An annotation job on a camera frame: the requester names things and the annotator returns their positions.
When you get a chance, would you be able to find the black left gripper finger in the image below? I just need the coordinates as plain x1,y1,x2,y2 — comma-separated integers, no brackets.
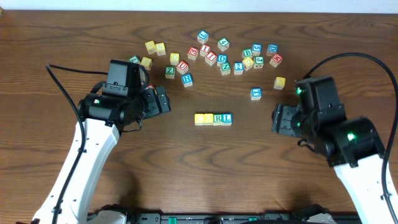
156,86,171,113
142,88,159,119

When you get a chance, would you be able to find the yellow C block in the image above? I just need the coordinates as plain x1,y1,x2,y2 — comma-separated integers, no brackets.
194,113,205,126

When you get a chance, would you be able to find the yellow O block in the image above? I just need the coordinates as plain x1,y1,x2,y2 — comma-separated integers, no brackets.
204,113,214,126

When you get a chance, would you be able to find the blue 1 block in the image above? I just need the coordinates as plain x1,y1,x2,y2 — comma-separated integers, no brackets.
222,113,233,126

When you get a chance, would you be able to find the green R block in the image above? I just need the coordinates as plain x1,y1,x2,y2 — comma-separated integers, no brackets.
213,114,223,126

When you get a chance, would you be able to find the yellow G block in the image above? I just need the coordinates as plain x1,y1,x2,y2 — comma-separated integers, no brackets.
242,57,254,71

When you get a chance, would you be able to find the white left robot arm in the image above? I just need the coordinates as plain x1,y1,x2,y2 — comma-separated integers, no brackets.
32,60,171,223

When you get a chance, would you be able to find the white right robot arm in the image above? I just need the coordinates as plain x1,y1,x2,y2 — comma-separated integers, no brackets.
271,77,394,223

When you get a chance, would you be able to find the red A block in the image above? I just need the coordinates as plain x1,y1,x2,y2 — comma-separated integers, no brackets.
146,84,157,92

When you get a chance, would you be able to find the yellow block beside green L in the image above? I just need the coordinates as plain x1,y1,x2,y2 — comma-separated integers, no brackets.
141,57,153,70

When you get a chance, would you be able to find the yellow K block right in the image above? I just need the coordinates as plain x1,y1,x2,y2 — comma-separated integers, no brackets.
274,77,286,90

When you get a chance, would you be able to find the green Z block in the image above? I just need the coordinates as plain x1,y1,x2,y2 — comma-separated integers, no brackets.
165,66,175,79

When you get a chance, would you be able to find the blue H block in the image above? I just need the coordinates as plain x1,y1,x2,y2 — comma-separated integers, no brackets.
182,73,193,88

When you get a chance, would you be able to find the blue T block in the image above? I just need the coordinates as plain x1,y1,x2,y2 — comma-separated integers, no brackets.
250,88,262,101

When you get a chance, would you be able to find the red U block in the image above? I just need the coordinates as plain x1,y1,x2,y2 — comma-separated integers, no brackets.
176,60,189,75

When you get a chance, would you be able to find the yellow block upper left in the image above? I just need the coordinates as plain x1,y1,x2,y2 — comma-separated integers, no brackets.
145,40,156,55

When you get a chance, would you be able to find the yellow S block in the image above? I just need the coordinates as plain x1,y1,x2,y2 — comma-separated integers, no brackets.
155,42,166,56

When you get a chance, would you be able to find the yellow Q block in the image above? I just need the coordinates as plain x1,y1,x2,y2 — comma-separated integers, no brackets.
170,52,180,65

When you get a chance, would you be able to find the red M block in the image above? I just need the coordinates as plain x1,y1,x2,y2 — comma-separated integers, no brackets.
269,54,284,67

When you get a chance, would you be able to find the red E block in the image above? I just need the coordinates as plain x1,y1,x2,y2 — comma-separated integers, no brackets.
187,47,199,60

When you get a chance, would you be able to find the green J block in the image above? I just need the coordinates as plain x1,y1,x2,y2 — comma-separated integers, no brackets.
253,56,264,69

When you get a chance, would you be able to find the blue 2 block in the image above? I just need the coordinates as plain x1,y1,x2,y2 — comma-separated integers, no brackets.
234,62,244,75

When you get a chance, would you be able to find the red I block lower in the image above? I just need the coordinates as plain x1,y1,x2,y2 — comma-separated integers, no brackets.
205,51,218,66

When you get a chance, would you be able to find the red i block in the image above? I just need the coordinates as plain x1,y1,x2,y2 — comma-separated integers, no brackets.
205,51,218,66
200,44,211,57

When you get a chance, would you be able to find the blue D block right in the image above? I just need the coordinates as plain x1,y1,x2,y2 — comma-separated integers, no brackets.
266,44,279,57

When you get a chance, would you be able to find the blue d block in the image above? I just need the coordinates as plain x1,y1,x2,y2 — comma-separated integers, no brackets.
217,54,228,67
266,44,279,57

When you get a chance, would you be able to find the red I block upper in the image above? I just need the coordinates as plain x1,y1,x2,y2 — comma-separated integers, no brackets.
200,44,211,57

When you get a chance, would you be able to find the green N block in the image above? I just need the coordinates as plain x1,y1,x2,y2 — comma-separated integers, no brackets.
220,62,231,75

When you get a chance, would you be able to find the green B block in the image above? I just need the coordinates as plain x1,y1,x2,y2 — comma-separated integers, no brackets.
242,49,253,59

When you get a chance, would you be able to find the blue 5 block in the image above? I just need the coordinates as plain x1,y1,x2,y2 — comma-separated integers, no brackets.
251,43,262,56

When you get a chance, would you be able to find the blue D block centre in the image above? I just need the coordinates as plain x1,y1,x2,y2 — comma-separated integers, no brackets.
217,54,228,67

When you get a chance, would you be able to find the blue L block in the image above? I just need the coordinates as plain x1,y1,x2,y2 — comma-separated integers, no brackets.
197,30,209,44

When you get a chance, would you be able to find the green 4 block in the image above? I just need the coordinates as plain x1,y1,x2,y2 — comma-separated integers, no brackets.
218,37,230,52

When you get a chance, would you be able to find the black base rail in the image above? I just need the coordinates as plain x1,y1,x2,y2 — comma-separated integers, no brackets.
88,203,363,224

